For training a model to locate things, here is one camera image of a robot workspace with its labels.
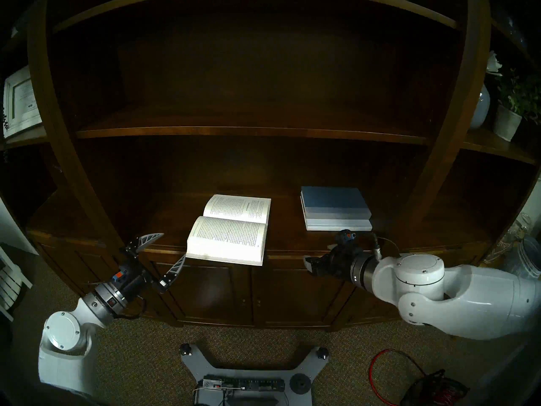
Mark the dark trailing plant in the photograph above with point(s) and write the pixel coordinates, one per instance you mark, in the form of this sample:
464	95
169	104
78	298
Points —
4	117

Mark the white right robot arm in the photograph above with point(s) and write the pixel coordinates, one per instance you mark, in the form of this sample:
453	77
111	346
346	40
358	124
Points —
444	291

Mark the dark wooden bookcase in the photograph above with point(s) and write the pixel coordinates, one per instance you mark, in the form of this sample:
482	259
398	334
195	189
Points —
253	71

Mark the green plant in white pot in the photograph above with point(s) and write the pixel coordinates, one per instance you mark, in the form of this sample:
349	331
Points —
507	122

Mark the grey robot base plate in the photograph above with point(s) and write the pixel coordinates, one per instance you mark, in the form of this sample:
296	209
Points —
253	367

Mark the black base knob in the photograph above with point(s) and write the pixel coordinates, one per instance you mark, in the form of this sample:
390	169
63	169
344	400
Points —
184	349
323	352

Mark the white hardcover book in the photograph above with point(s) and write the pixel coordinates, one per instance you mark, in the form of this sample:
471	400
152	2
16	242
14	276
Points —
338	225

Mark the white slatted chair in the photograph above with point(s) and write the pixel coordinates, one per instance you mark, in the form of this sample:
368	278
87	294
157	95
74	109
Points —
10	282

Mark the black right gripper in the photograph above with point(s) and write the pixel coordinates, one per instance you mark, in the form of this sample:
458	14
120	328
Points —
342	261

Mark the white framed certificate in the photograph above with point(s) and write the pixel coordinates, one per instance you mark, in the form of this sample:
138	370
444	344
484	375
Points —
21	100

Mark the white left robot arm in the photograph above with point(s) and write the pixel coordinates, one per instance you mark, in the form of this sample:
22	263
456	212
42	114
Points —
67	341

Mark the blue hardcover book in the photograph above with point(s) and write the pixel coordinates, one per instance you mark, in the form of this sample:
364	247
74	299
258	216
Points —
334	198

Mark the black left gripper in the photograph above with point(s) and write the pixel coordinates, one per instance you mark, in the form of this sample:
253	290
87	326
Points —
133	280

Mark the pale round vase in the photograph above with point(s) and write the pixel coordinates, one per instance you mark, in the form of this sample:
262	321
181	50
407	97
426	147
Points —
479	107

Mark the clear glass jar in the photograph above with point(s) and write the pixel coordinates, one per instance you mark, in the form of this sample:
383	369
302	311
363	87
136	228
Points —
507	240

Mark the paperback book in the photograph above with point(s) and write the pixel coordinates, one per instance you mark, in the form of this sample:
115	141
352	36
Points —
228	236

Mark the black round base disc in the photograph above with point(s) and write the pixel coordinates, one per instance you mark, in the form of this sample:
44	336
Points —
300	384

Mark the grey electronics box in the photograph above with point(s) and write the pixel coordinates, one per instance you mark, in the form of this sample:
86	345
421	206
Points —
241	388

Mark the white artificial flower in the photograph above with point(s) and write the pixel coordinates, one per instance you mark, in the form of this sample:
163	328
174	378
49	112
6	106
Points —
493	62

